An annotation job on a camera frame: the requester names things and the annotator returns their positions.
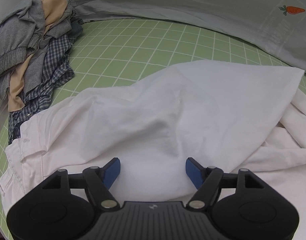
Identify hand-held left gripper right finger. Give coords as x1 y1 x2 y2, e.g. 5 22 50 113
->
185 157 266 209

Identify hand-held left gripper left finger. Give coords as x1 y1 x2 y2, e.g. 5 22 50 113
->
42 157 121 210

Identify white pants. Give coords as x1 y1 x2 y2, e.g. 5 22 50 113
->
0 59 306 215

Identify blue plaid shirt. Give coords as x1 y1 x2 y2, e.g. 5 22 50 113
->
8 34 75 145

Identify grey shirt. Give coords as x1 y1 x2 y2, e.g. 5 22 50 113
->
23 4 75 94

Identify beige cloth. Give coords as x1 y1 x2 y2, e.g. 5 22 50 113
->
8 0 72 112

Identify green grid mat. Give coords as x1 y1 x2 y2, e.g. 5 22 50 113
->
0 17 306 240

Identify blue denim garment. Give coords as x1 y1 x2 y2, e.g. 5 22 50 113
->
70 10 84 40

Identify grey sweatshirt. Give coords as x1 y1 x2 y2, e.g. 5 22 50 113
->
0 0 47 79

